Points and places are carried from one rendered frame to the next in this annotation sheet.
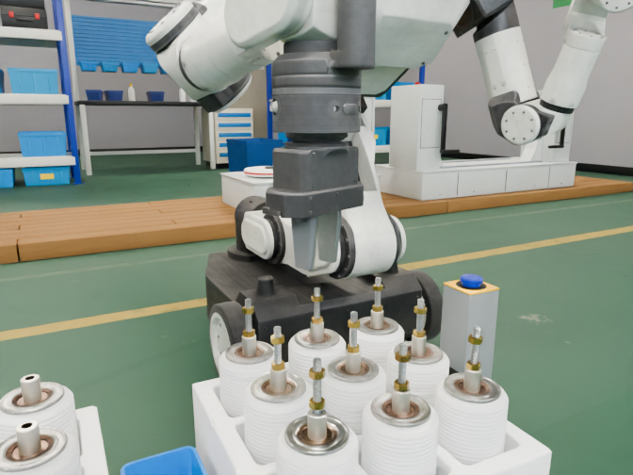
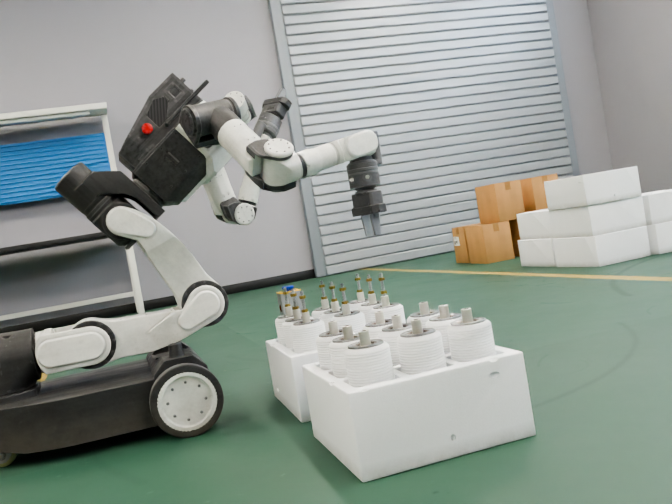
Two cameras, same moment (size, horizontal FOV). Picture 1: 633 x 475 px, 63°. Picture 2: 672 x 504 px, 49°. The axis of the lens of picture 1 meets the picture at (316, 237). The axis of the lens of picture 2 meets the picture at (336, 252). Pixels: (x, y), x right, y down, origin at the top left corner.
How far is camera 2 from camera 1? 208 cm
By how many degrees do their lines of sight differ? 78
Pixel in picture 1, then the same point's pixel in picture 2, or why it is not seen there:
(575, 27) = not seen: hidden behind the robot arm
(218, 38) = (329, 154)
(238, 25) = (356, 150)
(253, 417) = (359, 321)
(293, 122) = (376, 180)
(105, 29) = not seen: outside the picture
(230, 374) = (320, 327)
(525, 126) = (248, 214)
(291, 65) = (373, 162)
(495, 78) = (223, 190)
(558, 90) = (254, 194)
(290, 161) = (377, 193)
